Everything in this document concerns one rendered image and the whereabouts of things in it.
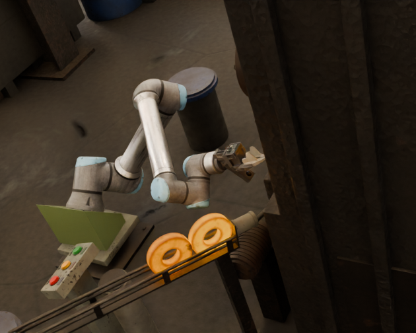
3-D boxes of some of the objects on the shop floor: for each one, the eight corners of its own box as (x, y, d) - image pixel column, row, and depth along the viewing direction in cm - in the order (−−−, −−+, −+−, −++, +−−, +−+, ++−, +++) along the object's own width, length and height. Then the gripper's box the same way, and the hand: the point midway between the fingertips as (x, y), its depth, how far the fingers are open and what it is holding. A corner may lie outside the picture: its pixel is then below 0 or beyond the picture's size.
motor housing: (296, 303, 257) (273, 219, 224) (278, 345, 243) (251, 263, 210) (269, 296, 263) (243, 214, 230) (250, 337, 250) (219, 256, 217)
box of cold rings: (22, 26, 588) (-21, -59, 534) (91, 28, 540) (51, -66, 486) (-70, 98, 516) (-130, 8, 462) (0, 108, 468) (-58, 9, 414)
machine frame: (539, 210, 260) (602, -264, 151) (508, 441, 194) (579, -104, 85) (374, 188, 296) (329, -208, 187) (300, 376, 231) (165, -64, 122)
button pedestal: (149, 333, 265) (98, 243, 227) (121, 380, 250) (61, 293, 212) (121, 324, 273) (67, 236, 235) (92, 369, 258) (30, 283, 220)
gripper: (208, 159, 224) (252, 152, 210) (218, 144, 230) (262, 136, 216) (220, 176, 228) (263, 170, 214) (229, 160, 234) (273, 153, 219)
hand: (263, 159), depth 217 cm, fingers closed
